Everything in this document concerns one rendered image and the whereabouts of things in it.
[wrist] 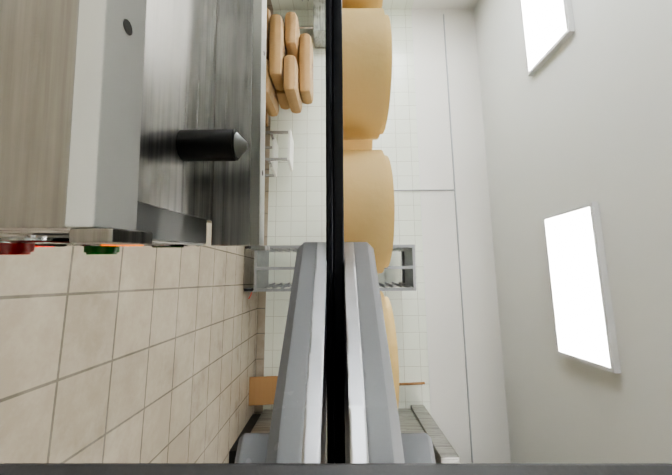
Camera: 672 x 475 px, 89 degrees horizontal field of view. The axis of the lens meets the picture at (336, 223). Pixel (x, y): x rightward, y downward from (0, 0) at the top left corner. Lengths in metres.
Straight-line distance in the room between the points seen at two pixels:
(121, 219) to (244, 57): 0.37
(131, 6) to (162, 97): 0.16
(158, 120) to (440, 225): 4.40
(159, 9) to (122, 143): 0.22
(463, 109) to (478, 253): 1.97
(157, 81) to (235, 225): 0.18
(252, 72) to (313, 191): 4.08
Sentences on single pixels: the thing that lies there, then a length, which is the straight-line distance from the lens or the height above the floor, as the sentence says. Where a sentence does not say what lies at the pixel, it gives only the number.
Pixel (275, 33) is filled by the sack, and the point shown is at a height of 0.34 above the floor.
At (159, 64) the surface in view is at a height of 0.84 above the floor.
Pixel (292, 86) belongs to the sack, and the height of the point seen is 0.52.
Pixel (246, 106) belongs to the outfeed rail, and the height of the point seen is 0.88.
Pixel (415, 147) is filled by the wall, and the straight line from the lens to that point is 4.84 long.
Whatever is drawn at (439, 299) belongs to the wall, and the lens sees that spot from 4.58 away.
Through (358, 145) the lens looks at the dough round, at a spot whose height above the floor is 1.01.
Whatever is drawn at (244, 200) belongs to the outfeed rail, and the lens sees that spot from 0.45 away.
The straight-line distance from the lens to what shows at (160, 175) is 0.35.
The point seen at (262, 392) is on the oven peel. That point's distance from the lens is 4.37.
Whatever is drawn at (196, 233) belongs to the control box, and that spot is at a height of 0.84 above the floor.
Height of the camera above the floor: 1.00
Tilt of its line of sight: level
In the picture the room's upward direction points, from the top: 90 degrees clockwise
